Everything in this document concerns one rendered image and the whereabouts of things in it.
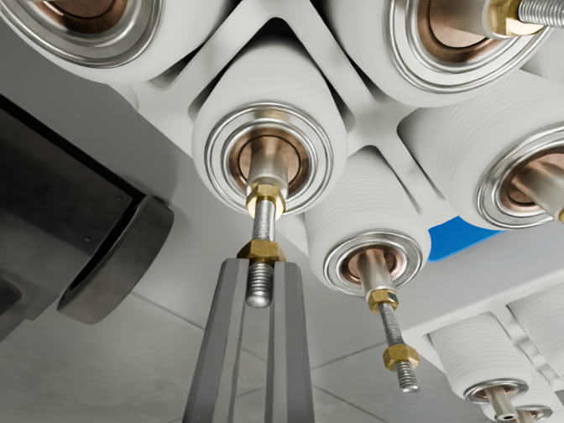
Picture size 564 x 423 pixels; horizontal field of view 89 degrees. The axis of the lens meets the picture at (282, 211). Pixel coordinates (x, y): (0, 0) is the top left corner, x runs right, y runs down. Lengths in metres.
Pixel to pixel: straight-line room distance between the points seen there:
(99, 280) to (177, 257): 0.24
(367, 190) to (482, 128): 0.08
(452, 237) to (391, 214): 0.28
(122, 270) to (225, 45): 0.29
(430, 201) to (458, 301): 0.20
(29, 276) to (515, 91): 0.45
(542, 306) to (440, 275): 0.12
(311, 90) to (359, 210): 0.09
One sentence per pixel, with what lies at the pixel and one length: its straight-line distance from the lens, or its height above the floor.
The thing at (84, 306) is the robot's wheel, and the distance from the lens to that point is 0.44.
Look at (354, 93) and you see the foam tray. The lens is 0.24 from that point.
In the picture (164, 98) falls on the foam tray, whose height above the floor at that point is 0.18.
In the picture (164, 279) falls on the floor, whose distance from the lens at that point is 0.70.
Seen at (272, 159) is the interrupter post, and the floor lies 0.26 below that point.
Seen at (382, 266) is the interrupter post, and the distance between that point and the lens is 0.23.
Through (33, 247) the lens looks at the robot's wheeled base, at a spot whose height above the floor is 0.19.
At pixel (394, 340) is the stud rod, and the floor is 0.31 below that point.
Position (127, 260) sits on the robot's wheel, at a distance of 0.41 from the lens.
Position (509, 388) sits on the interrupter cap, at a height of 0.25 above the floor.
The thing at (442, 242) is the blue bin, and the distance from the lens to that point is 0.49.
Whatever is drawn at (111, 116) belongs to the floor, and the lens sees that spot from 0.49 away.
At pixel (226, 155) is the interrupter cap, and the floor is 0.25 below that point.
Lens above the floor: 0.40
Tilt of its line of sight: 52 degrees down
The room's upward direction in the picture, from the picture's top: 180 degrees counter-clockwise
